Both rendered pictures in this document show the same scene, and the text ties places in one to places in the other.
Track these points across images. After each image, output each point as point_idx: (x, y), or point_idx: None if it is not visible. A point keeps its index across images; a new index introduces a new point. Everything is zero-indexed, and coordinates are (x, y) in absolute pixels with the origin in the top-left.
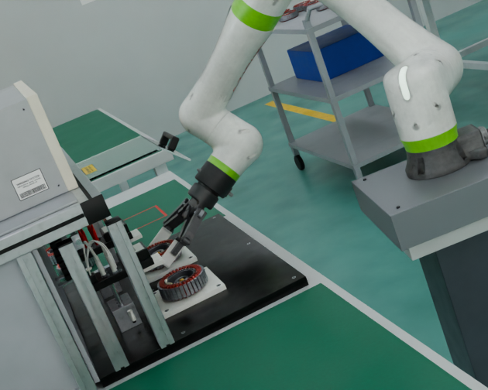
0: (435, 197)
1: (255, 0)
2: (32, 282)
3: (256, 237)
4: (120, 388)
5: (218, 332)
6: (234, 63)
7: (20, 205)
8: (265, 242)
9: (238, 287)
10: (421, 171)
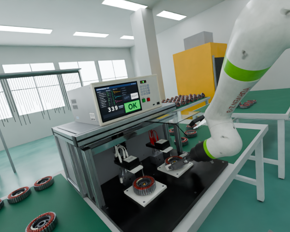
0: None
1: (229, 52)
2: (67, 151)
3: (211, 191)
4: (81, 204)
5: (109, 224)
6: (221, 96)
7: (91, 122)
8: (206, 199)
9: (144, 213)
10: None
